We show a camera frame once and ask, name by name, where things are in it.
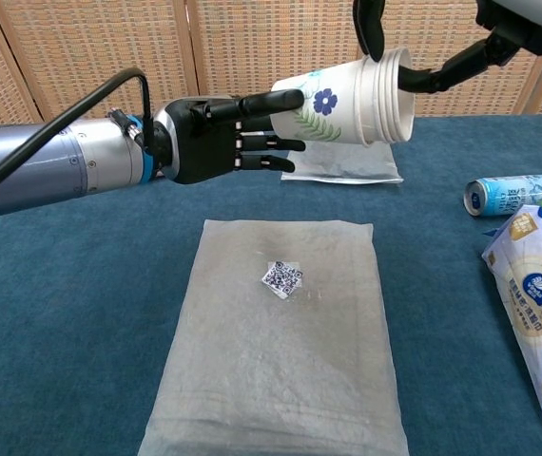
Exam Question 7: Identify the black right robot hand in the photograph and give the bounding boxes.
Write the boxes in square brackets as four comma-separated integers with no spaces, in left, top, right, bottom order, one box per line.
[352,0,542,94]

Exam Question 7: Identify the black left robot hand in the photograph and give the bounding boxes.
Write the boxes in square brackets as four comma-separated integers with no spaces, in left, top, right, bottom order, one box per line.
[149,88,308,185]

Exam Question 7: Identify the white flower print paper cup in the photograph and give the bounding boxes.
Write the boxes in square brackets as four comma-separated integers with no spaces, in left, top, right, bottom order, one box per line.
[269,57,377,146]

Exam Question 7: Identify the woven bamboo folding screen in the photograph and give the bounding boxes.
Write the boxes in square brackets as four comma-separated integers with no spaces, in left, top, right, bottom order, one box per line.
[0,0,542,129]

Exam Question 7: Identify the bagged dark grey cloth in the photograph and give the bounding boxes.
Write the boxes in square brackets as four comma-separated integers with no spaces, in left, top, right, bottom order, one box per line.
[281,138,404,185]

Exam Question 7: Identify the QR code sticker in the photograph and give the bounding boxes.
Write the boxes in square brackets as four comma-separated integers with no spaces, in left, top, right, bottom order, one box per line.
[261,259,304,299]

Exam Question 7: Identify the light blue drink can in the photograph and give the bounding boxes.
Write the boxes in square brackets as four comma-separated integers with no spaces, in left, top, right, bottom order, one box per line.
[463,173,542,219]

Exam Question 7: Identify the blue table cloth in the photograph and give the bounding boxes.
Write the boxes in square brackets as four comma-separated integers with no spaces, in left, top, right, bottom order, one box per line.
[0,113,542,456]

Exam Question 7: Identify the bagged grey towel with sticker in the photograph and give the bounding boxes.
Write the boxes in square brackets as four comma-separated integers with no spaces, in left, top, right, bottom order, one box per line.
[137,218,410,456]

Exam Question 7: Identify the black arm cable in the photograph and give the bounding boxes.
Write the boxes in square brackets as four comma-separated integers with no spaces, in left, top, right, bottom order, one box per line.
[0,66,154,203]

